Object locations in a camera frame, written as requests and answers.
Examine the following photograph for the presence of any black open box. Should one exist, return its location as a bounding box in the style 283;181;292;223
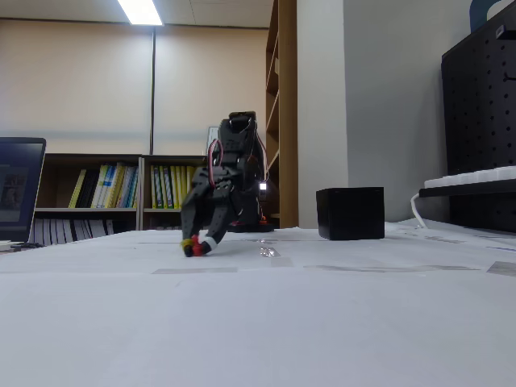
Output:
315;186;385;241

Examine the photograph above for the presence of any light blue white book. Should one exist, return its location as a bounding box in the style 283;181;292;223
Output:
119;164;140;209

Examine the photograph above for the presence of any yellow white book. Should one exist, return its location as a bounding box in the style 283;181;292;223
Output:
90;164;110;209

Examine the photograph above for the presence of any black book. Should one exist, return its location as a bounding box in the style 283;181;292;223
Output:
76;168;102;209

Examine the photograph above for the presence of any white paper table cover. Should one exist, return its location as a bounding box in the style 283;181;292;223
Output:
0;219;516;387

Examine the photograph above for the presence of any thin yellow book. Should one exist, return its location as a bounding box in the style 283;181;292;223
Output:
68;169;88;209

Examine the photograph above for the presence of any tall wooden bookshelf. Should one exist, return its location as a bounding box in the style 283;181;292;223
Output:
264;0;298;229

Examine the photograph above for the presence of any dark laptop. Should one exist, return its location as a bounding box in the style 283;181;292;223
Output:
0;137;48;243

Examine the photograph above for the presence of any ceiling light panel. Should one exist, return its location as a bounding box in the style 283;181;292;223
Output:
117;0;164;27

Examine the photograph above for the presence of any white power strip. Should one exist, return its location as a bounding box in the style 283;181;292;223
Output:
423;164;516;189

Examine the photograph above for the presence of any black pegboard panel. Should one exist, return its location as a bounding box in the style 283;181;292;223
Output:
441;2;516;234

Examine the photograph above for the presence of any blue partition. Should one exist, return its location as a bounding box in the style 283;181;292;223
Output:
469;0;503;33

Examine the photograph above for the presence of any black wall cable duct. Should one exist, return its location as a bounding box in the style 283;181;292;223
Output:
149;25;157;156

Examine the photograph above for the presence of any white power strip cable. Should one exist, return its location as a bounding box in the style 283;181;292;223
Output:
410;192;428;229

